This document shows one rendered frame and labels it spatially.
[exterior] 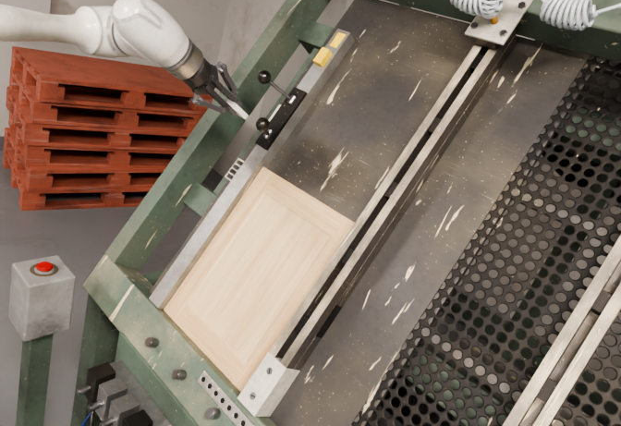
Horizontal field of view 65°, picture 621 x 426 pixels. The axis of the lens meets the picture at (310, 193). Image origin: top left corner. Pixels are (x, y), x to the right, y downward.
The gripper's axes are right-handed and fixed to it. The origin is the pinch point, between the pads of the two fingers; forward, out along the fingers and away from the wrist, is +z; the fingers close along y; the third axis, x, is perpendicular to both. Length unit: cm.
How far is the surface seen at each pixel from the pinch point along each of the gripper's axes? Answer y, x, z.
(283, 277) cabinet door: 29.6, 33.5, 14.1
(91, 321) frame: 77, -18, 18
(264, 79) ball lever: -11.3, 0.9, 0.8
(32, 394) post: 101, -14, 12
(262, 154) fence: 5.7, 6.4, 11.7
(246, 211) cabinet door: 21.4, 11.5, 13.8
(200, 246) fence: 36.5, 7.0, 11.8
